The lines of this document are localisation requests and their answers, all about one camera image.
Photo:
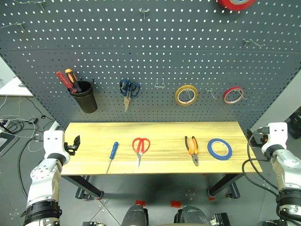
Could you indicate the black flat floor tray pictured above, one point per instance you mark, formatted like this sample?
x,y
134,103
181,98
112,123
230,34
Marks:
x,y
7,143

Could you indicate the black plastic cup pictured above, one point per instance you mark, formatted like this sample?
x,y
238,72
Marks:
x,y
85,101

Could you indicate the small red tape roll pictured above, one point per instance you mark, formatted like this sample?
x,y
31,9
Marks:
x,y
224,95

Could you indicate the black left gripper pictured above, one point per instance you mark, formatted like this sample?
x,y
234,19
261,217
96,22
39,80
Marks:
x,y
70,148

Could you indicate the metal double peg hook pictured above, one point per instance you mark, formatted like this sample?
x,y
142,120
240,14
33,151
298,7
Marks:
x,y
212,95

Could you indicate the yellow tape roll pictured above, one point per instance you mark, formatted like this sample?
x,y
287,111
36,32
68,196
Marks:
x,y
176,95

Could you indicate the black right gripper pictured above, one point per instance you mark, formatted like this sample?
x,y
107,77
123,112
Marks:
x,y
263,139

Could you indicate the blue tape roll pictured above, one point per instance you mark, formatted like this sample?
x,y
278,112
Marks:
x,y
209,149

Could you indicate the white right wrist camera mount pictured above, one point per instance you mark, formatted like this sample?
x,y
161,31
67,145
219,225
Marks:
x,y
277,136

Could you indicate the black table leg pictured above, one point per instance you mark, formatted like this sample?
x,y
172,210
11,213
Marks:
x,y
82,183
223,183

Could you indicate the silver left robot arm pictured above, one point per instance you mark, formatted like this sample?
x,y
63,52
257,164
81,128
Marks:
x,y
44,179

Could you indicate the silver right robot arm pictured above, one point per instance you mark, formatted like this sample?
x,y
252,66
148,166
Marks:
x,y
287,169

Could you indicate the grey metal pegboard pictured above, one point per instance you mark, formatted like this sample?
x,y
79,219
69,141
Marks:
x,y
150,35

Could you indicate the large red tape roll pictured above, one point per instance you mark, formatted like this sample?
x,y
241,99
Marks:
x,y
225,4

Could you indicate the orange black pliers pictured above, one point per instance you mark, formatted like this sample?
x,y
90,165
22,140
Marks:
x,y
194,157

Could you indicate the white side table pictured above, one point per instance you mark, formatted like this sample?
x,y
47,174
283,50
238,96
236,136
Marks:
x,y
14,88

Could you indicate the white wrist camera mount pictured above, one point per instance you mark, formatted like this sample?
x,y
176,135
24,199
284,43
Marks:
x,y
54,143
277,136

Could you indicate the dark rounded robot part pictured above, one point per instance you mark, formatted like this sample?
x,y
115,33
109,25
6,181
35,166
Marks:
x,y
191,215
134,215

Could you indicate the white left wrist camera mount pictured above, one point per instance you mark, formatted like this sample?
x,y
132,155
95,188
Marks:
x,y
54,143

